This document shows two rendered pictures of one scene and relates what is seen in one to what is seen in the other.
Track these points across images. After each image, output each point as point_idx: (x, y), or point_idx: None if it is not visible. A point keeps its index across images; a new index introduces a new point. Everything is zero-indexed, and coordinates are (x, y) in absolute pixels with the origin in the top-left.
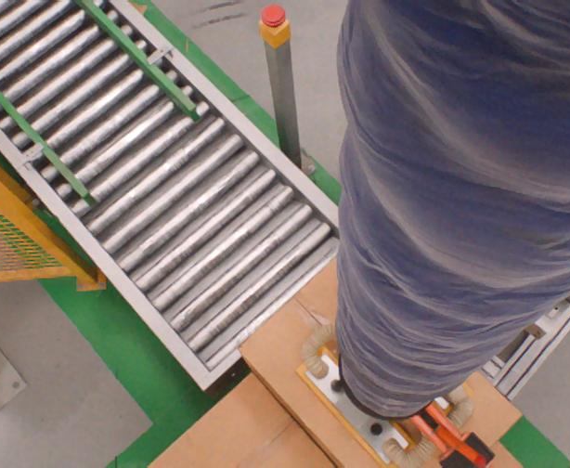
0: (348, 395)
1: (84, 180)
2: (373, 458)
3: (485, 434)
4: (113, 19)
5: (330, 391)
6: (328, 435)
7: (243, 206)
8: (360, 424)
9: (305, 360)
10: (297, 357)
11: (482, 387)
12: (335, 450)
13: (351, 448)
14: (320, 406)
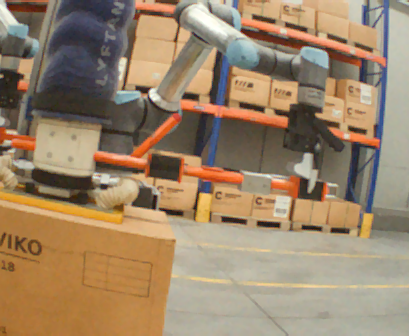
0: (62, 95)
1: None
2: (97, 212)
3: (155, 215)
4: None
5: (27, 193)
6: (48, 213)
7: None
8: (69, 191)
9: None
10: None
11: (125, 206)
12: (63, 217)
13: (74, 217)
14: (27, 206)
